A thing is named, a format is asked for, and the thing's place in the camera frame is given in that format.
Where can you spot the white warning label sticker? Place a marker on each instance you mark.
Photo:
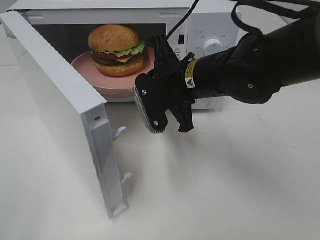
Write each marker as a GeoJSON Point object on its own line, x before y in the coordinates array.
{"type": "Point", "coordinates": [179, 51]}

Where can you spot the pink round plate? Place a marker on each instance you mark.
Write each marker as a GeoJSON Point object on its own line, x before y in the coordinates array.
{"type": "Point", "coordinates": [113, 89]}

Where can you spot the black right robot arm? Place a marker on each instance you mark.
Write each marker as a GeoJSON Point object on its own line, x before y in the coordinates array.
{"type": "Point", "coordinates": [251, 72]}

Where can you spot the burger with lettuce and cheese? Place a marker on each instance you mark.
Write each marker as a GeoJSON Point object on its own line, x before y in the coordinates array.
{"type": "Point", "coordinates": [116, 49]}

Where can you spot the upper white power knob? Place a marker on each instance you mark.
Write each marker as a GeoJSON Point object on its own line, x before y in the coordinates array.
{"type": "Point", "coordinates": [212, 46]}

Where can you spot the white microwave oven body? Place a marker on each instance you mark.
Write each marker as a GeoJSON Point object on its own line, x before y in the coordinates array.
{"type": "Point", "coordinates": [66, 24]}

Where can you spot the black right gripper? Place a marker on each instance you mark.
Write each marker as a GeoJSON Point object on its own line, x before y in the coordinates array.
{"type": "Point", "coordinates": [169, 79]}

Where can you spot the white microwave door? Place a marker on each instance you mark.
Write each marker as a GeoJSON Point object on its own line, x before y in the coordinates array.
{"type": "Point", "coordinates": [72, 109]}

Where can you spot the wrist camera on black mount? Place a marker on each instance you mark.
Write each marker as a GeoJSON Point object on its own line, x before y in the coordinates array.
{"type": "Point", "coordinates": [151, 109]}

